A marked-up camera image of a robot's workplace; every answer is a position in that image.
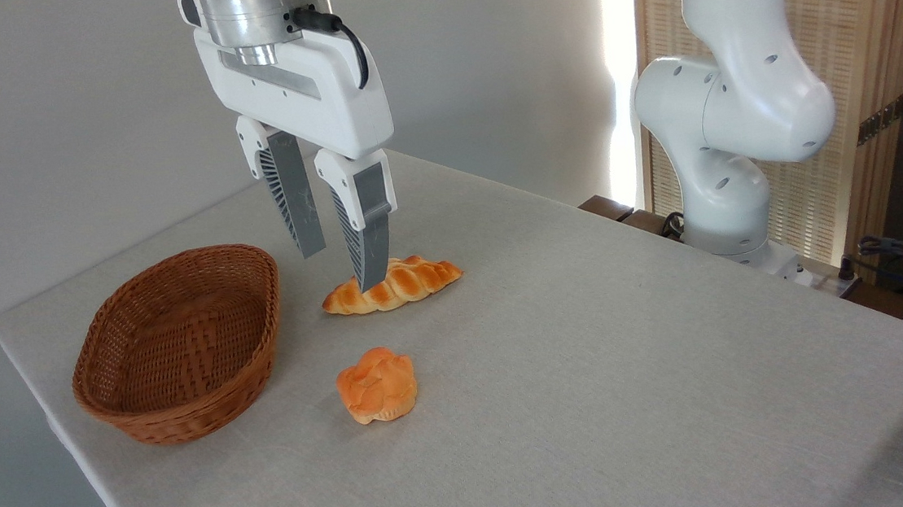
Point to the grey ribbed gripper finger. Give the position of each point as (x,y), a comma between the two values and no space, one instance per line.
(296,202)
(367,228)

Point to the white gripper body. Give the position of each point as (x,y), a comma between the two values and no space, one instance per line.
(324,101)

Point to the round orange bread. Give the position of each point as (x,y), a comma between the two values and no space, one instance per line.
(377,386)

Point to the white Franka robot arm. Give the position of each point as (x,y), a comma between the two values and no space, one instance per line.
(741,106)

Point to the braided long bread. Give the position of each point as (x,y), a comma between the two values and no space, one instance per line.
(413,281)

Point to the brown wicker basket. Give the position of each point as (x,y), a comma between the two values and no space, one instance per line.
(181,342)

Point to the dark brown wooden furniture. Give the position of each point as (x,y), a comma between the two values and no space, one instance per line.
(620,213)

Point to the grey tablecloth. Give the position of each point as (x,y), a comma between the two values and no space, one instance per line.
(593,372)

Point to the wooden bamboo folding screen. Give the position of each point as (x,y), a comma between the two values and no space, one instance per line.
(839,7)

